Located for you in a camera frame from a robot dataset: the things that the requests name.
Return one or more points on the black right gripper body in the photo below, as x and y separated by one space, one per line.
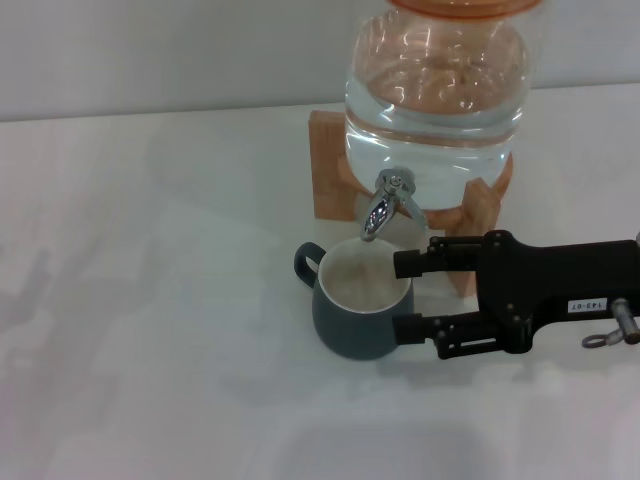
540 280

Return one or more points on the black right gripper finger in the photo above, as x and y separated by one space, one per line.
450 332
440 257

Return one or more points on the chrome faucet with lever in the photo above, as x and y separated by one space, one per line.
380 212

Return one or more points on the black ceramic cup white inside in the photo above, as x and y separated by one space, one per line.
360 330

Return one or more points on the grey metal clamp bolt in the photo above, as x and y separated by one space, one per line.
622 322

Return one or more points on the wooden dispenser stand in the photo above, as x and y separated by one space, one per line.
330 170

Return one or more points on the glass water dispenser jar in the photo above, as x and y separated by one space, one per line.
435 100

